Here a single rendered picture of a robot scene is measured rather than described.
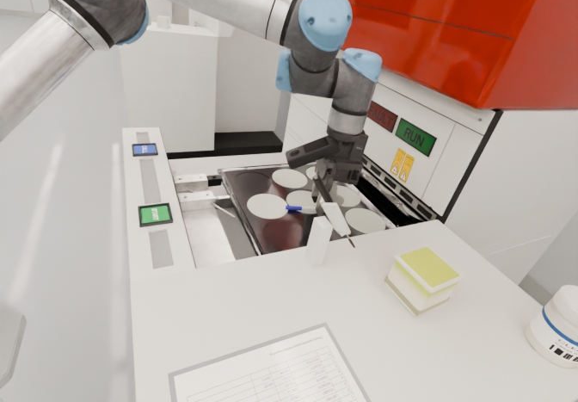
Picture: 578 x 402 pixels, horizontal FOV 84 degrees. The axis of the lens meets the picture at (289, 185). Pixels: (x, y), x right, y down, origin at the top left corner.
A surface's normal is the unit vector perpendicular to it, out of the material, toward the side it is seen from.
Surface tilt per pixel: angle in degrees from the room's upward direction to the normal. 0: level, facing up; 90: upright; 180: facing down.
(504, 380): 0
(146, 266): 0
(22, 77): 77
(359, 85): 90
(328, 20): 48
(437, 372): 0
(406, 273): 90
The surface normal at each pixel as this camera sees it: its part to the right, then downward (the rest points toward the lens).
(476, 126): -0.90, 0.10
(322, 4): 0.12, -0.15
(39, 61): 0.63, 0.29
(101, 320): 0.15, -0.83
